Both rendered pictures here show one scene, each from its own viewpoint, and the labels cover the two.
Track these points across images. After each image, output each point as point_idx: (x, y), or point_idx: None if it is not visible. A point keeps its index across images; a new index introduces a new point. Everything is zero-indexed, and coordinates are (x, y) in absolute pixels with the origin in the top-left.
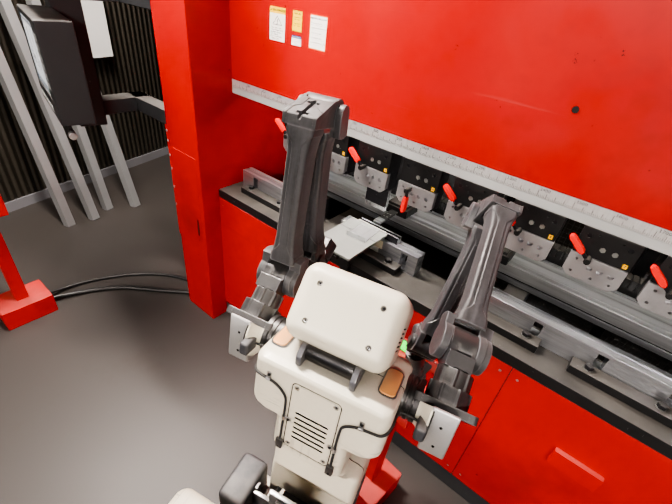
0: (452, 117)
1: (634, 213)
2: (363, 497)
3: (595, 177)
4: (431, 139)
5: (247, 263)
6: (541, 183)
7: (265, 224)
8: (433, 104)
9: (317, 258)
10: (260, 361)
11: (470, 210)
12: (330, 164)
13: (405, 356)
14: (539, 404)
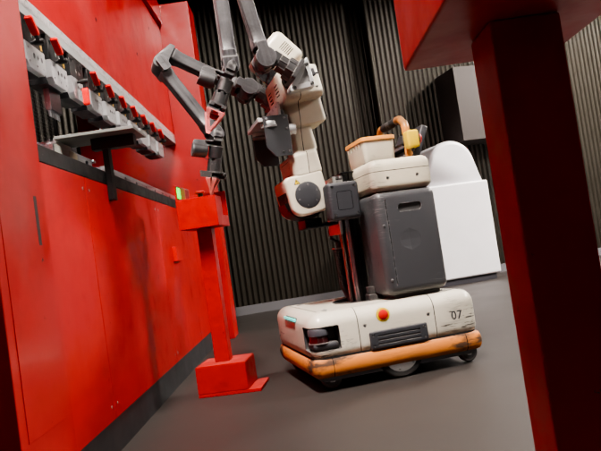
0: (73, 17)
1: (117, 80)
2: (250, 354)
3: (108, 61)
4: (71, 34)
5: None
6: (102, 67)
7: (54, 167)
8: (65, 4)
9: None
10: (316, 66)
11: (164, 58)
12: (37, 63)
13: (219, 151)
14: (163, 219)
